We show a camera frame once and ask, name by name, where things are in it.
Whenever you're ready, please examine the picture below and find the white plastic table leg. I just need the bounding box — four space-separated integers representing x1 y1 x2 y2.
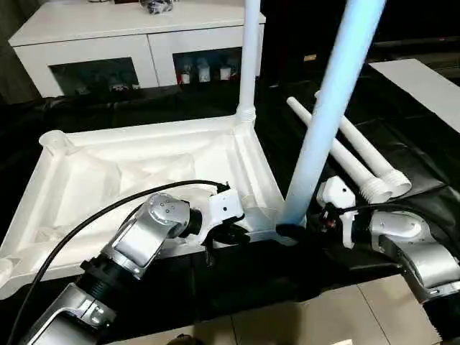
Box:
314 89 413 198
278 0 388 231
286 96 393 203
236 0 267 125

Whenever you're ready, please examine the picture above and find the white plastic table top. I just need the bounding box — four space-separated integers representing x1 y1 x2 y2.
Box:
0 114 309 301

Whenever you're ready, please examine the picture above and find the black work mat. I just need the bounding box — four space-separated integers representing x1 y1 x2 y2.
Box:
0 68 460 324

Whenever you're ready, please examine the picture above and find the white flat board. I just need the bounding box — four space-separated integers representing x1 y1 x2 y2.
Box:
368 60 460 134

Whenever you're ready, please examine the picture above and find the white cabinet with glass doors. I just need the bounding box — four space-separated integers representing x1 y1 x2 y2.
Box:
9 0 267 98

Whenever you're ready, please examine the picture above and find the grey curtain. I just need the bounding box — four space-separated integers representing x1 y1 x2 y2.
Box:
0 42 40 104

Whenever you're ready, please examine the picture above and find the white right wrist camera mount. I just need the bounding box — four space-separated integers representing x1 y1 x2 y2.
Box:
318 175 360 249

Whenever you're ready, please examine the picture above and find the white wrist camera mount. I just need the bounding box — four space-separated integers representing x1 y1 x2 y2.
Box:
193 188 246 249
318 175 360 249

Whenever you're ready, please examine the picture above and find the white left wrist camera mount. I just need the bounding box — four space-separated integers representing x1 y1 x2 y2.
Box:
193 188 246 249

